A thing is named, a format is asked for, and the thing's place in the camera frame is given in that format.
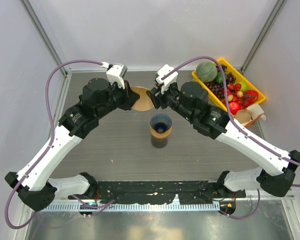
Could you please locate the green netted melon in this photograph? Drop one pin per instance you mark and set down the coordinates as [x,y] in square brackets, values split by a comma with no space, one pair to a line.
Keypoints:
[206,71]

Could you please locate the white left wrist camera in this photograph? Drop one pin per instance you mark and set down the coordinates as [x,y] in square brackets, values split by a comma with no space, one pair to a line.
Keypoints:
[115,73]

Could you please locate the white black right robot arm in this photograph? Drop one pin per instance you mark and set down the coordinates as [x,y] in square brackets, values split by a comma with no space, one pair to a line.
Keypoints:
[274,174]

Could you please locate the brown paper coffee filter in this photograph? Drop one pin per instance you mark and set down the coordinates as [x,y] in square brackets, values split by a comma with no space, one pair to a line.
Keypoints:
[144,103]

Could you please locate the green lime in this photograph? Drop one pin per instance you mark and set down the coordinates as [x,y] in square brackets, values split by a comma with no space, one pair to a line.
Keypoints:
[219,78]

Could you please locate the red apple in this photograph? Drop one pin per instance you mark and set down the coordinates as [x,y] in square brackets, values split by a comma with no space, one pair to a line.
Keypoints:
[234,107]

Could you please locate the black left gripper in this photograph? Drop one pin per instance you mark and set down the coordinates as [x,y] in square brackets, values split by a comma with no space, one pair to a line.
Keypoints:
[130,96]

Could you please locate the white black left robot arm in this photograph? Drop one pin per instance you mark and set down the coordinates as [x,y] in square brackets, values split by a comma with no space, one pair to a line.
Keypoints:
[35,187]

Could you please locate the blue ribbed glass dripper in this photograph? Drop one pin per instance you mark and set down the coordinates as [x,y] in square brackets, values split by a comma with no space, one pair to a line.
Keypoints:
[161,123]

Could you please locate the red tomato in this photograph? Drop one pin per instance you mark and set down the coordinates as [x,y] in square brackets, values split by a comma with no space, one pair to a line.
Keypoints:
[251,96]

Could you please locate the green apple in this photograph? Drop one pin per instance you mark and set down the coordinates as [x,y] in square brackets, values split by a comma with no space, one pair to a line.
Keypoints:
[244,86]

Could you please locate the white slotted cable duct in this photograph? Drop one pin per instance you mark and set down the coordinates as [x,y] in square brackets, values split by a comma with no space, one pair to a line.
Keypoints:
[175,206]

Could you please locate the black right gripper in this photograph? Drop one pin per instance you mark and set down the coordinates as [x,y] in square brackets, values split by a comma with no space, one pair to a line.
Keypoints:
[158,98]

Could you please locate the dark purple grape bunch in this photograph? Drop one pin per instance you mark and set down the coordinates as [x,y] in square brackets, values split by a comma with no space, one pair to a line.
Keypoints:
[216,89]

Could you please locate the black grape cluster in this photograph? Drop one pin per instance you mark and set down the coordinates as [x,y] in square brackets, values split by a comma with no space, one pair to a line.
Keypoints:
[224,67]

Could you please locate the glass coffee carafe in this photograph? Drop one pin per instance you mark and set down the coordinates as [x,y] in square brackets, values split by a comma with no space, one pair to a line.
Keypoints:
[159,143]

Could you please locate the red yellow cherries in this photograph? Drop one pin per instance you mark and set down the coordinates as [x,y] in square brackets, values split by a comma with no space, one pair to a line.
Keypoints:
[234,93]

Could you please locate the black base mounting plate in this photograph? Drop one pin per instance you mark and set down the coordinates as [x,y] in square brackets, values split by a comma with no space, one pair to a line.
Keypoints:
[159,192]

